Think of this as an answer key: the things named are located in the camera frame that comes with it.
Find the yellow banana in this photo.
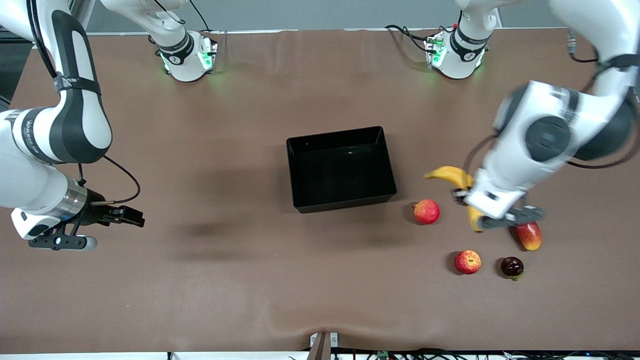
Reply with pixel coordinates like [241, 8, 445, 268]
[424, 166, 486, 233]

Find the small red yellow apple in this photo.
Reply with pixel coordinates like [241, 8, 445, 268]
[454, 250, 482, 275]

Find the black rectangular plastic box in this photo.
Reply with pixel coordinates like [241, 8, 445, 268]
[286, 126, 398, 214]

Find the large red apple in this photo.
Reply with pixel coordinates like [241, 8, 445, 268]
[413, 199, 441, 226]

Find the red yellow mango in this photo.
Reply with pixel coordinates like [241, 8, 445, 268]
[515, 221, 543, 252]

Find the table cover sheet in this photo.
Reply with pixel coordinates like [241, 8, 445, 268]
[0, 27, 640, 354]

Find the dark purple plum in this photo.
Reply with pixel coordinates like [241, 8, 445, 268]
[501, 256, 525, 282]

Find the black left base cable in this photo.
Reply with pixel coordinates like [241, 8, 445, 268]
[384, 24, 432, 53]

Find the black base cable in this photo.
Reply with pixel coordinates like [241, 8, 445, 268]
[150, 0, 211, 32]
[384, 24, 432, 53]

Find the grey metal mount bracket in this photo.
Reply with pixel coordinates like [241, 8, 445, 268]
[309, 331, 339, 360]

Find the black right base cable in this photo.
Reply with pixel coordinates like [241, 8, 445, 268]
[150, 0, 211, 32]

